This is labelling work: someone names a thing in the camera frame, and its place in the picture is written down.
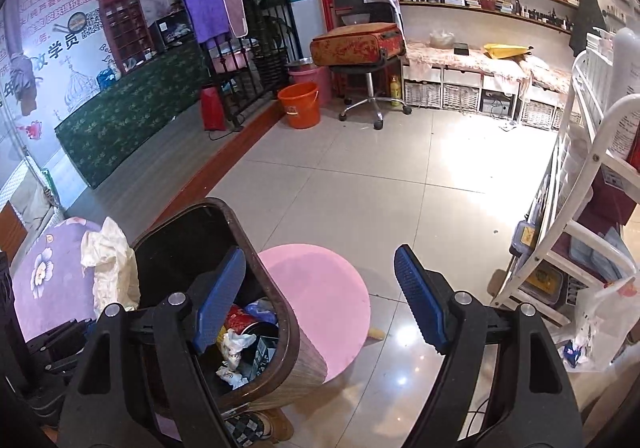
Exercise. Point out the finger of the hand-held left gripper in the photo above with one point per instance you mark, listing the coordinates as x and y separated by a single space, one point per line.
60 340

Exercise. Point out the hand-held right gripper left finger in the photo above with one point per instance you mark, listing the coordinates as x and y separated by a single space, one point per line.
220 303

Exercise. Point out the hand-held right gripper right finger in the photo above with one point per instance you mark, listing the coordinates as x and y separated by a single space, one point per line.
420 298

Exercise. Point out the purple white plastic bag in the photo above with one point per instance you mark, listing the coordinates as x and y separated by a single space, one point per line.
260 309

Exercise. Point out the white tissue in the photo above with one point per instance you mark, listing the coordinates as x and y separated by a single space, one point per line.
110 263
235 353

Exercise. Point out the green drink carton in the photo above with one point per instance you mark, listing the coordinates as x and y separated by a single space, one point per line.
264 355

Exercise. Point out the black trash bin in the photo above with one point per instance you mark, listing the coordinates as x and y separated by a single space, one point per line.
295 343

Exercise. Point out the purple floral blanket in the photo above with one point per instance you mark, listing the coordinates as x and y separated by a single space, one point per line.
50 283

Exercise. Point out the pink round stool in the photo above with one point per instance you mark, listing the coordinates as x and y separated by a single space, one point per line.
320 298

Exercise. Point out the checkered slipper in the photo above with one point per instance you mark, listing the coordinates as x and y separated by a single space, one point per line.
260 425

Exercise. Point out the clear plastic bag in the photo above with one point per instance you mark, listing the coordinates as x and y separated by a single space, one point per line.
605 328

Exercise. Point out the red bag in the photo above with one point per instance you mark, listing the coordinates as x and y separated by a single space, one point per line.
213 108

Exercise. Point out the white metal rack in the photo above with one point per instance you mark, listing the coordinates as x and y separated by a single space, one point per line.
575 168

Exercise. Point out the green patterned counter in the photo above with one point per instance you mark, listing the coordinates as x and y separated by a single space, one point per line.
130 118

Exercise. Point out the yellow bottle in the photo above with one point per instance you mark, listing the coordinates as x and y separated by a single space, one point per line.
395 93

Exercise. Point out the black swivel stool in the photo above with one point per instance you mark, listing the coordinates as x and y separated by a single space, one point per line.
370 93

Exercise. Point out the orange bucket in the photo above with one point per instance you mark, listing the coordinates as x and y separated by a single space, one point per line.
299 105

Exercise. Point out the lace covered bench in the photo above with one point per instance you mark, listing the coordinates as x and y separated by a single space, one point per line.
480 78

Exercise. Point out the pink basin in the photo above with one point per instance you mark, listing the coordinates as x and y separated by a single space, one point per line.
312 73

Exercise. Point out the black metal rack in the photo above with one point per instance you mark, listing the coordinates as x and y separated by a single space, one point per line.
265 58

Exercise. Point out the blue white bag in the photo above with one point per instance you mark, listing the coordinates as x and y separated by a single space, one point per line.
107 75

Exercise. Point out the orange suitcase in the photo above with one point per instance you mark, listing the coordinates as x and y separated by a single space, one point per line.
357 44

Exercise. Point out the yellow bag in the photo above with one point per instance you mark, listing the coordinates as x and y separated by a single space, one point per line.
507 50

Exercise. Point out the black display box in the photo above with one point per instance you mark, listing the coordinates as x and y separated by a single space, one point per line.
170 30

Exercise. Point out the purple towel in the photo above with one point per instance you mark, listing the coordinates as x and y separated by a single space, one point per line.
207 15

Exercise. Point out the white bottle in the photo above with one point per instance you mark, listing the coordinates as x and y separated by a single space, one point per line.
625 93

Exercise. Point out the red telephone booth cabinet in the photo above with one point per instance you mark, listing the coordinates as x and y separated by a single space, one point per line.
125 28

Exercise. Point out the pink towel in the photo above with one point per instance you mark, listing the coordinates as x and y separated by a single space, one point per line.
236 10

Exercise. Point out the large wall poster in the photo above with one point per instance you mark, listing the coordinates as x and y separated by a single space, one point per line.
60 28

